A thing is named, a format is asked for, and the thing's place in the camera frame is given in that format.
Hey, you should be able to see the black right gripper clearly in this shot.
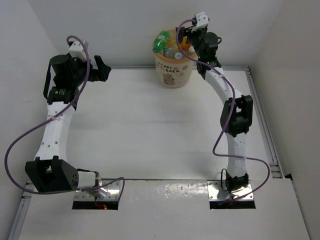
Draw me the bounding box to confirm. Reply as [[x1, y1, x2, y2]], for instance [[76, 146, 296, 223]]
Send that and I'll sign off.
[[176, 25, 207, 60]]

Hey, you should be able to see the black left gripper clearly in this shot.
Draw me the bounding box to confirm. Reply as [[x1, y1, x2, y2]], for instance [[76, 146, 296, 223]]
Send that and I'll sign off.
[[66, 53, 110, 87]]

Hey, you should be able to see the clear bottle blue label tall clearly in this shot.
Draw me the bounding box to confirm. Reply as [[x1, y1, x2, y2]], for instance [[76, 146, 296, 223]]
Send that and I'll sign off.
[[188, 46, 196, 55]]

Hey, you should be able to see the clear bottle orange blue label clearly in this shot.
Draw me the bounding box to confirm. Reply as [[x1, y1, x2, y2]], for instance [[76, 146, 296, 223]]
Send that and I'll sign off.
[[166, 48, 183, 60]]

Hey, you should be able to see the green plastic bottle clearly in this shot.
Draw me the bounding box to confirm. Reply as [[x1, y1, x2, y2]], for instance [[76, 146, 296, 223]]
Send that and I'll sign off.
[[152, 30, 171, 53]]

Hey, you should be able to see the orange juice bottle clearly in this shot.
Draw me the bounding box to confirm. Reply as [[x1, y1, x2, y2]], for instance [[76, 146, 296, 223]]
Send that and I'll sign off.
[[179, 36, 192, 51]]

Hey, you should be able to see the yellow cap small bottle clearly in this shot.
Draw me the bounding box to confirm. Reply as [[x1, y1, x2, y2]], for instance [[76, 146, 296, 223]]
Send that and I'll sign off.
[[166, 39, 179, 50]]

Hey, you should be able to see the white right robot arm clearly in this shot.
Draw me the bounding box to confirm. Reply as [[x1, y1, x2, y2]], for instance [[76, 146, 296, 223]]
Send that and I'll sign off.
[[176, 26, 253, 193]]

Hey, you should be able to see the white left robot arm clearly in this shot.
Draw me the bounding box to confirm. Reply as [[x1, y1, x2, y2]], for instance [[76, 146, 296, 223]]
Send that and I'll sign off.
[[25, 53, 111, 194]]

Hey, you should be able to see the beige capybara plastic bin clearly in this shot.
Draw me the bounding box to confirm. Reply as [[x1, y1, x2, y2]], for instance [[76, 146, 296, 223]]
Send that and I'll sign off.
[[152, 28, 200, 89]]

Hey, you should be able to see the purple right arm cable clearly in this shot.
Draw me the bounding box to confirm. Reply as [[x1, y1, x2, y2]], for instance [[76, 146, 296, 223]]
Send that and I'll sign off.
[[176, 18, 271, 202]]

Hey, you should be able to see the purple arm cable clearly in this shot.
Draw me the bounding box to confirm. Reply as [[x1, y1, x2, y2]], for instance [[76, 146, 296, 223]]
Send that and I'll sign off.
[[4, 35, 125, 200], [176, 18, 271, 202]]

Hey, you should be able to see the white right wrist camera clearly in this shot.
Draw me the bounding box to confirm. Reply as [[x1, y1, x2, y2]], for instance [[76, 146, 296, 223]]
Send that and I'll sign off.
[[191, 11, 209, 33]]

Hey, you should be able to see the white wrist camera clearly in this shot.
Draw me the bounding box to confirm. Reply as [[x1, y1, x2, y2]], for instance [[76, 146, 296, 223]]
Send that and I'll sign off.
[[191, 11, 209, 33], [68, 40, 87, 62]]

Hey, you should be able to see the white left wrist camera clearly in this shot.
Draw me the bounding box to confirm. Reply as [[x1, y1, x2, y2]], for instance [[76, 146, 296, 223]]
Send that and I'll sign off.
[[68, 40, 87, 62]]

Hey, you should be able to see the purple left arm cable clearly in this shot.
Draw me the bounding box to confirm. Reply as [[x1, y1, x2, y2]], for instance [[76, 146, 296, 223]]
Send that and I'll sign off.
[[4, 35, 125, 200]]

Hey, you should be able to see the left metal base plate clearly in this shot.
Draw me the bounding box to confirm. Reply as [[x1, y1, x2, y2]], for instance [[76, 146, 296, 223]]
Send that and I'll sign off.
[[74, 180, 123, 202]]

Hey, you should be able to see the metal base plate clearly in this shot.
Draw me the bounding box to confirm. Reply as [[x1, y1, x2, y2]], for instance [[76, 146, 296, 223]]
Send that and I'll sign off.
[[74, 180, 123, 202], [207, 180, 254, 202]]

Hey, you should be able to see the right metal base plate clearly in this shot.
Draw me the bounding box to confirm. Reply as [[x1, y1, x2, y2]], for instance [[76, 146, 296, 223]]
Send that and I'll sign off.
[[207, 180, 254, 202]]

